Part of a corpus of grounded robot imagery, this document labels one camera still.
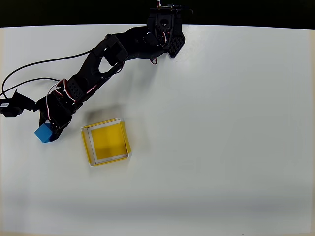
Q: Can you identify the blue cube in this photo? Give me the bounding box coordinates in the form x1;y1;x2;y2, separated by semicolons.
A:
34;122;56;144

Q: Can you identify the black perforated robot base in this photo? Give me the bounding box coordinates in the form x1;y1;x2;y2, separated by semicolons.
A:
167;24;187;59

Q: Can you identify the yellow square tray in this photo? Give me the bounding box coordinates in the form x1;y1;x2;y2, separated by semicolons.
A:
80;118;132;168

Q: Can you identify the black wrist camera with label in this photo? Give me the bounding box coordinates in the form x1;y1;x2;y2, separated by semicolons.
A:
0;88;37;118

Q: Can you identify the black camera cable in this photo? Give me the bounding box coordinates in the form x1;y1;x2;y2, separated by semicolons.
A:
1;50;95;95

